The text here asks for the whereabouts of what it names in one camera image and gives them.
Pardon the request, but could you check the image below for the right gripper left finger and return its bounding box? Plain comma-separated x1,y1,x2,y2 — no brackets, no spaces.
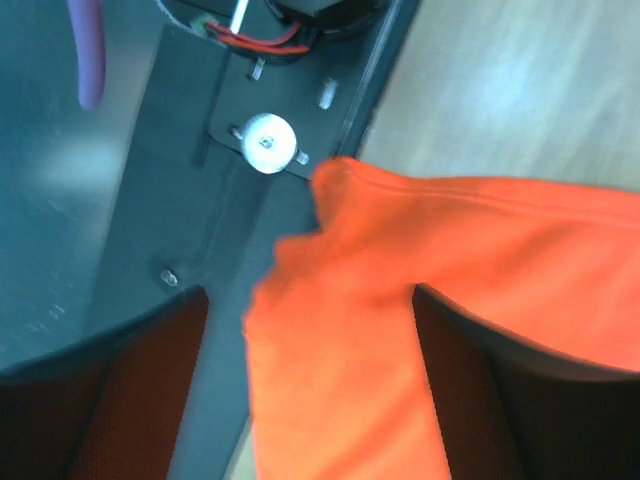
1,287,209,479

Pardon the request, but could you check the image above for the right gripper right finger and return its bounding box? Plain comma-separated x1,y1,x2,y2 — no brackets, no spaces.
412,287,639,479

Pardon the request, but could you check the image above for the orange t shirt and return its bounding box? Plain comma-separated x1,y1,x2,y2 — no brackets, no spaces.
245,158,639,479

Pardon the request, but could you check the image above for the right white knob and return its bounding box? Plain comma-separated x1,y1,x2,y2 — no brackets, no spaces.
230,113,309,175

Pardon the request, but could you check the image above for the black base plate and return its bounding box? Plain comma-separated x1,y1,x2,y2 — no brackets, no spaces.
86,1,417,479

